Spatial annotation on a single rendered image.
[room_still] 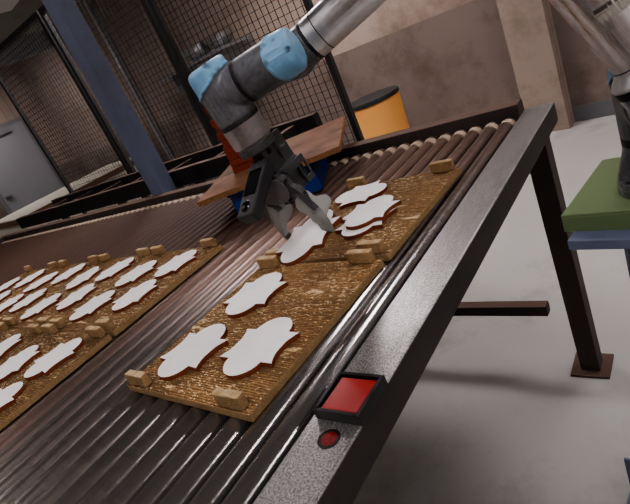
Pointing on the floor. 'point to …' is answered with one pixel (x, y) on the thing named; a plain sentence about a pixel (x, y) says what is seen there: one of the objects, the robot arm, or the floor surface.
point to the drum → (380, 112)
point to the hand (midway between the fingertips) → (307, 236)
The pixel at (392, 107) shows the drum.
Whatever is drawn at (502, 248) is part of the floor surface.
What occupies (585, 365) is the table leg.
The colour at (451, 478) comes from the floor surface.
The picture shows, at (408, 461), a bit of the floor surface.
